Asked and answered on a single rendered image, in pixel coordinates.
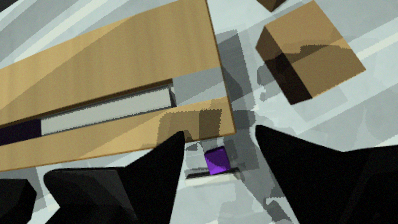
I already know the brown cardboard box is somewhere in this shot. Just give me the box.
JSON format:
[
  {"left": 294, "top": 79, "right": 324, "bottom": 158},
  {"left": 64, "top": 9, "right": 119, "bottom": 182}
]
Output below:
[{"left": 257, "top": 0, "right": 287, "bottom": 13}]

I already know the tan block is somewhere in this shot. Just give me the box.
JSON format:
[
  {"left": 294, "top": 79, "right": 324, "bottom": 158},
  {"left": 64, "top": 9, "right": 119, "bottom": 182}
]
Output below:
[{"left": 256, "top": 0, "right": 367, "bottom": 105}]

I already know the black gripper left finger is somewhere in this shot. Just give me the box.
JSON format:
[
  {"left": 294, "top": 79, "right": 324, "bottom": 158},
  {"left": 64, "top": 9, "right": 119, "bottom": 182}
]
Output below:
[{"left": 43, "top": 131, "right": 185, "bottom": 224}]

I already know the small purple block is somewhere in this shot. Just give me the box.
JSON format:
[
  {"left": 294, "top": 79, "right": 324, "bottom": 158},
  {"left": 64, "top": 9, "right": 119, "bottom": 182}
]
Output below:
[{"left": 204, "top": 146, "right": 231, "bottom": 175}]

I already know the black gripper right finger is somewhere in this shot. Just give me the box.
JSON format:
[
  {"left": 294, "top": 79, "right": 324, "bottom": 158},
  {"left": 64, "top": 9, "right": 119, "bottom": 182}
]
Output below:
[{"left": 255, "top": 125, "right": 398, "bottom": 224}]

